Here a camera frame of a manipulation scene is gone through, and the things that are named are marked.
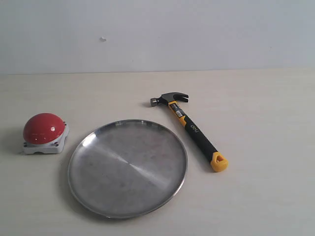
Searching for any round steel plate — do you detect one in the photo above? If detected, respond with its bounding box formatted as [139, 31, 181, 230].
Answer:
[67, 119, 188, 219]

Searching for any red dome push button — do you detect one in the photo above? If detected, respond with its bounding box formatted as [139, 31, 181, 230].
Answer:
[23, 113, 69, 154]

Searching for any yellow black claw hammer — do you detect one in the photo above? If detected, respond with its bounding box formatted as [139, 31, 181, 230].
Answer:
[150, 92, 228, 172]

